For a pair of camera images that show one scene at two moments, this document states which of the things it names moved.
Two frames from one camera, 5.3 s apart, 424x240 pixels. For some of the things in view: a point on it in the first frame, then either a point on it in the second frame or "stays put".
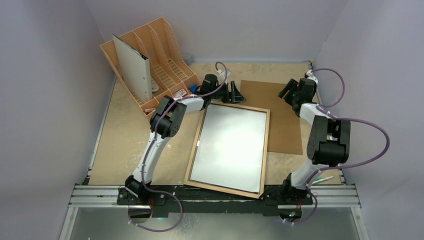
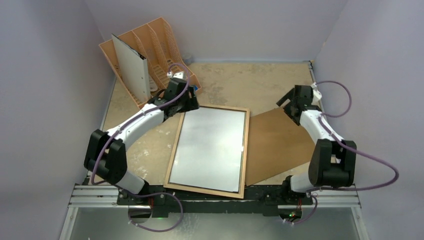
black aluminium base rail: (175, 203) stays put
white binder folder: (136, 67) stays put
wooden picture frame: (238, 191) -> (240, 194)
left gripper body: (222, 93) -> (186, 104)
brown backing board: (284, 133) -> (276, 143)
